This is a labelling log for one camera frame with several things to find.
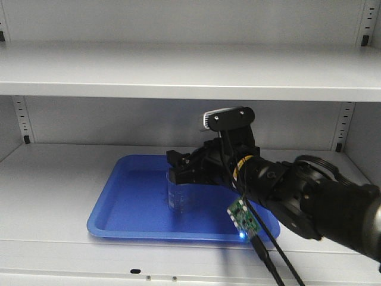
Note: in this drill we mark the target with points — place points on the grey lower cabinet shelf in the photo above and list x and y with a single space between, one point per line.
47 194

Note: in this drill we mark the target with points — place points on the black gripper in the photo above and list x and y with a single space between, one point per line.
214 162

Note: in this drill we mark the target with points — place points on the grey cabinet shelf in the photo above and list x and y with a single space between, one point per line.
199 72
47 194

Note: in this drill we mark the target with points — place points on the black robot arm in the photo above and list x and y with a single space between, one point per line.
302 197

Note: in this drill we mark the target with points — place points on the blue plastic tray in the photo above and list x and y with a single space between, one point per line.
134 205

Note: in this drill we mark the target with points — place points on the green circuit board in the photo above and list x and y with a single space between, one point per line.
243 219

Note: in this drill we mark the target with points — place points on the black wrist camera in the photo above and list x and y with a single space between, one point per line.
226 118

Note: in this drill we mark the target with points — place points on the grey upper cabinet shelf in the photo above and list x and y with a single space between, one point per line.
199 72

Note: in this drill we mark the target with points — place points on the clear glass beaker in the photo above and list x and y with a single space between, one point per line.
181 198

